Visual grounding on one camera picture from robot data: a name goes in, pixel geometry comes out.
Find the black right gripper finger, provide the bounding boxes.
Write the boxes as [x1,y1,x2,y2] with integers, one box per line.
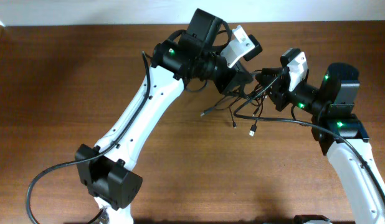
[256,82,278,99]
[255,67,288,82]

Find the black usb cables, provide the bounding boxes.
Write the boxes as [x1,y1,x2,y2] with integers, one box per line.
[200,68,270,138]

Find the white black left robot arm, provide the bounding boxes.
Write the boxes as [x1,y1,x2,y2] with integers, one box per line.
[75,9,262,223]

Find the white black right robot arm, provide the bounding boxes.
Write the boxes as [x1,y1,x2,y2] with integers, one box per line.
[256,63,385,223]

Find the black object at bottom edge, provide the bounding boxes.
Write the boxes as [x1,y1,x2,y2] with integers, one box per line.
[293,215,332,224]

